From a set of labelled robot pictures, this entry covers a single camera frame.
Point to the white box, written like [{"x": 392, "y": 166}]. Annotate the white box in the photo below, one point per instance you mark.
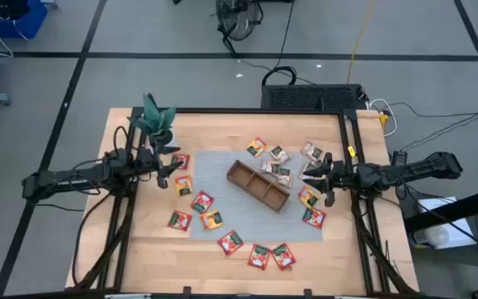
[{"x": 446, "y": 232}]

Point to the black power adapter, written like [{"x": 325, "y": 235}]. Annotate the black power adapter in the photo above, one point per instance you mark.
[{"x": 399, "y": 158}]

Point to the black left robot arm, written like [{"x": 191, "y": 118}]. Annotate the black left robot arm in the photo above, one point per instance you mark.
[{"x": 64, "y": 179}]

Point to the three-compartment wooden tray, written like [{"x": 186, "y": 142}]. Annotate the three-compartment wooden tray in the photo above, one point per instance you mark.
[{"x": 259, "y": 184}]

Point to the snake plant in white pot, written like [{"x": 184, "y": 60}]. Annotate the snake plant in white pot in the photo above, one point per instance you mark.
[{"x": 154, "y": 118}]

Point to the large blue plastic bin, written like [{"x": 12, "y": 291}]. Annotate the large blue plastic bin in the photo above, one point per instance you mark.
[{"x": 31, "y": 21}]

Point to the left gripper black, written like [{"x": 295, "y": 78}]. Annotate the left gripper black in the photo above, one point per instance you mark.
[{"x": 149, "y": 160}]

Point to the black computer case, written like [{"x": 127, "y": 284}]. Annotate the black computer case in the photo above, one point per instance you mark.
[{"x": 309, "y": 97}]

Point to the red strawberry tea packet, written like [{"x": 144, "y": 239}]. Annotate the red strawberry tea packet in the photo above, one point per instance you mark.
[
  {"x": 202, "y": 202},
  {"x": 314, "y": 217},
  {"x": 283, "y": 256},
  {"x": 179, "y": 220},
  {"x": 230, "y": 242},
  {"x": 259, "y": 256},
  {"x": 186, "y": 158}
]

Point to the grey woven placemat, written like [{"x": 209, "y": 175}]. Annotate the grey woven placemat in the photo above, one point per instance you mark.
[{"x": 239, "y": 216}]

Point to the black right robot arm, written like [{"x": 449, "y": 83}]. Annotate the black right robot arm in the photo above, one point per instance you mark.
[{"x": 413, "y": 168}]

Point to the black floor fan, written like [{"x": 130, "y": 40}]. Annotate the black floor fan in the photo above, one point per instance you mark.
[{"x": 239, "y": 21}]

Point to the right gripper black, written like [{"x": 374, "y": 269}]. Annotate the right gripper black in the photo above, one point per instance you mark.
[{"x": 342, "y": 176}]

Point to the yellow power plug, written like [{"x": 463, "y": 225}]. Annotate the yellow power plug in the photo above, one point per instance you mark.
[{"x": 383, "y": 119}]

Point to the black metal desk frame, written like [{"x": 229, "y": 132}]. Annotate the black metal desk frame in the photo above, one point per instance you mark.
[{"x": 455, "y": 209}]

